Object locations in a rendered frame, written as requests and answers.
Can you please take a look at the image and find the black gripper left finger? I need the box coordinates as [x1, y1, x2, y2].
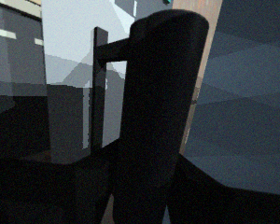
[0, 138, 119, 224]

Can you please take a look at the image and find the dark grey rectangular mat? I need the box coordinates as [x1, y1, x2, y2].
[0, 0, 174, 159]

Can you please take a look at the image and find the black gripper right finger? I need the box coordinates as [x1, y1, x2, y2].
[167, 153, 280, 224]

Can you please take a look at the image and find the beige square tile with cream border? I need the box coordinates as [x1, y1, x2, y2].
[0, 0, 42, 20]

